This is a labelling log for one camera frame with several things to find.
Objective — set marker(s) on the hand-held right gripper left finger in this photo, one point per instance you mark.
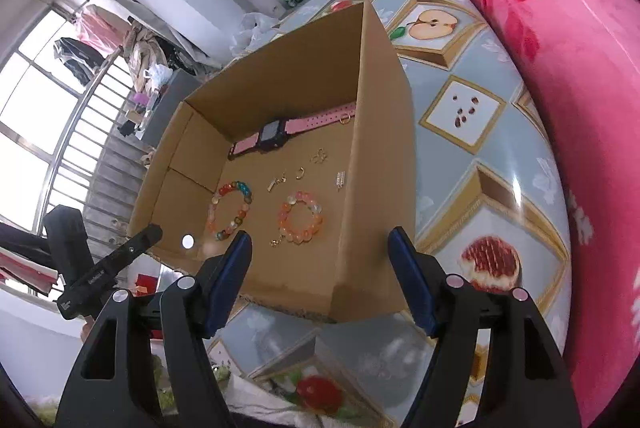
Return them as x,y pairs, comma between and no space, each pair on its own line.
230,278

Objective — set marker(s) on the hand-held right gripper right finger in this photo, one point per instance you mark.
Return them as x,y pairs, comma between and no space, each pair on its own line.
412,278

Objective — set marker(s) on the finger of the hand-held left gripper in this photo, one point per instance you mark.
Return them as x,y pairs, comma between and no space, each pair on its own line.
131,250

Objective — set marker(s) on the brown cardboard box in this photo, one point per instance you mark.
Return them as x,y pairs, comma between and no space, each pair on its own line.
380,208

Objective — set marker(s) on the silver clasp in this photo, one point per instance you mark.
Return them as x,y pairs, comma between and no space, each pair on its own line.
340,180

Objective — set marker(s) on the gold flower earring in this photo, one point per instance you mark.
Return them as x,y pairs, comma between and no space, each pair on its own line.
317,156

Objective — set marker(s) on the red gift bag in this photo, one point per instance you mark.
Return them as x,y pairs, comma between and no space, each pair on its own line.
147,284

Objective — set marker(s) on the fruit print tablecloth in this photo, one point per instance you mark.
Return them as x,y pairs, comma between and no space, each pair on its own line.
450,188

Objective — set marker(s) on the metal window railing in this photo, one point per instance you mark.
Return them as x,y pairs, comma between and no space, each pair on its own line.
100,148

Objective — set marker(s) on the grey cabinet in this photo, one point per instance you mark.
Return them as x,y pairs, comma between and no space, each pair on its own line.
175,108

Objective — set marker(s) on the dark hanging garment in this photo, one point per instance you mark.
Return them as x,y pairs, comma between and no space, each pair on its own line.
77,58

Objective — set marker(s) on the pile of clothes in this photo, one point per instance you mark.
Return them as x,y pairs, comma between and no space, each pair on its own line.
147,53

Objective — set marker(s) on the pink hanging garment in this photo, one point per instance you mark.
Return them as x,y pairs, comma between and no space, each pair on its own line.
100,28

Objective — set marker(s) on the white plastic bag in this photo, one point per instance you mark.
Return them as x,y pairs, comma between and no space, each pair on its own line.
255,31

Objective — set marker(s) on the pink floral blanket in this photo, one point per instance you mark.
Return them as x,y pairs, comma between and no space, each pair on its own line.
575,58

